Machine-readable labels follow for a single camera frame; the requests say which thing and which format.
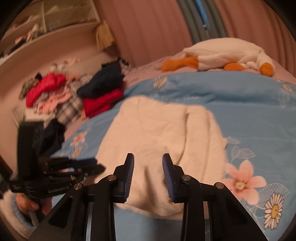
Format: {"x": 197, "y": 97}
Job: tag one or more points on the black garment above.
{"x": 54, "y": 136}

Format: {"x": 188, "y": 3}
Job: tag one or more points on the light pink garment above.
{"x": 55, "y": 99}

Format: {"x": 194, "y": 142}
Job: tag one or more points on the grey-blue curtain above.
{"x": 196, "y": 20}

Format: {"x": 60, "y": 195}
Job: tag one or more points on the green patterned garment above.
{"x": 27, "y": 87}

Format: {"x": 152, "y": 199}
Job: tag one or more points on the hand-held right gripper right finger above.
{"x": 167, "y": 179}

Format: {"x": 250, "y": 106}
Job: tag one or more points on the person's left hand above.
{"x": 27, "y": 204}

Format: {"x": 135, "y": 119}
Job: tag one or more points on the person's left forearm blue sleeve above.
{"x": 13, "y": 217}

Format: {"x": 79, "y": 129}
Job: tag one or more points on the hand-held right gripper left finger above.
{"x": 129, "y": 177}

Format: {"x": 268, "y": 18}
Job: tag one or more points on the dark navy garment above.
{"x": 104, "y": 78}

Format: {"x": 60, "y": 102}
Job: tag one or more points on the blue floral duvet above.
{"x": 242, "y": 115}

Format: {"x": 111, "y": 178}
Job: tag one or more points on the bright red garment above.
{"x": 46, "y": 85}

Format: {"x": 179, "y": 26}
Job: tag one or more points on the straw-coloured tassel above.
{"x": 104, "y": 37}

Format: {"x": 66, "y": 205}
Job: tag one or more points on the pink curtain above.
{"x": 150, "y": 27}

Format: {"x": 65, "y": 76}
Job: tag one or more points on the cream quilted jacket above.
{"x": 150, "y": 129}

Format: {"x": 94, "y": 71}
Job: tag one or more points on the plaid garment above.
{"x": 69, "y": 109}

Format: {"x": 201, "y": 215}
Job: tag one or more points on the beige wall shelf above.
{"x": 57, "y": 41}

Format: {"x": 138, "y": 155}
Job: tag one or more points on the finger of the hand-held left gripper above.
{"x": 85, "y": 172}
{"x": 74, "y": 161}

